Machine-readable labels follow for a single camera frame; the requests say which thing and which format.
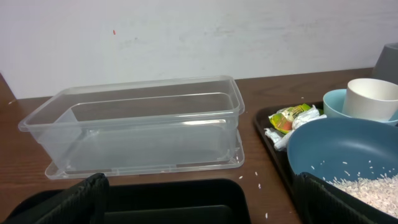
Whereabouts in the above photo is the green yellow snack wrapper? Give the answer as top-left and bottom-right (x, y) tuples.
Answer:
(269, 103), (326, 134)

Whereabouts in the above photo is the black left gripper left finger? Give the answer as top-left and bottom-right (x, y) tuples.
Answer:
(3, 173), (109, 224)

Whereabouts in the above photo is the clear plastic bin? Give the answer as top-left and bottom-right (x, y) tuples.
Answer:
(18, 76), (245, 173)

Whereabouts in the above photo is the crumpled white tissue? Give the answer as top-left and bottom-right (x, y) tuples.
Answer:
(264, 104), (327, 151)

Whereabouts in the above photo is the dark blue plate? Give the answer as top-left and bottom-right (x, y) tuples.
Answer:
(287, 117), (398, 219)

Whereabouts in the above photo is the light blue bowl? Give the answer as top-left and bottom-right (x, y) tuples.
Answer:
(323, 87), (397, 118)

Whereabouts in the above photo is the white rice pile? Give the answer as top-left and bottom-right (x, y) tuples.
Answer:
(307, 159), (397, 218)

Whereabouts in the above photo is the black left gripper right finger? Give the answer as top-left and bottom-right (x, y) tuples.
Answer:
(292, 172), (379, 224)

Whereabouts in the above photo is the grey dishwasher rack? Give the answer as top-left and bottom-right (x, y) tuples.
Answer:
(371, 43), (398, 84)

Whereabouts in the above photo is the black plastic tray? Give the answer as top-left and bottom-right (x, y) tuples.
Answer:
(104, 179), (251, 223)

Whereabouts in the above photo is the brown serving tray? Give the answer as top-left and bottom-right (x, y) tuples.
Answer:
(253, 101), (398, 224)

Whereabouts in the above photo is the cream white cup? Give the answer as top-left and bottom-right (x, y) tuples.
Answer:
(342, 78), (397, 121)

